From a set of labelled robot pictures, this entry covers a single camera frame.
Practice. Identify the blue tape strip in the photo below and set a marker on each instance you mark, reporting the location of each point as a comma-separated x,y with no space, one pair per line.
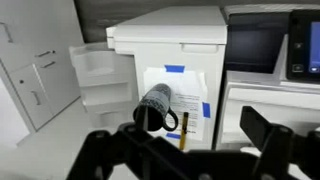
206,110
174,68
172,135

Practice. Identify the yellow pen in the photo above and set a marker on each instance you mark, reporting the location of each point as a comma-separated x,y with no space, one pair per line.
184,130

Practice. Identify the white finisher output tray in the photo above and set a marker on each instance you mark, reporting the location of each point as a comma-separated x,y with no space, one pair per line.
100,73

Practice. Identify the white and black copier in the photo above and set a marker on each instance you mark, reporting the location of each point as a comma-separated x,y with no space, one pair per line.
253,96

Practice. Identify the white printed paper sheet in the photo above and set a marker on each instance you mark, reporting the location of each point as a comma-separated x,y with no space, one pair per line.
188,83

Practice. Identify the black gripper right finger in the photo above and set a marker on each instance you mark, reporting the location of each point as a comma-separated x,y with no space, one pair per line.
283,150

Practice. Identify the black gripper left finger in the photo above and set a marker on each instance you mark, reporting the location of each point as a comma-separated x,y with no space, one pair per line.
110,156

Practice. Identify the white copier finisher cabinet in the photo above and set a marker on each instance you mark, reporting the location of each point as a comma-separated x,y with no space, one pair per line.
166,26

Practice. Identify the black speckled mug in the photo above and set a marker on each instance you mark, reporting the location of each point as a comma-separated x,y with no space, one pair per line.
156,101

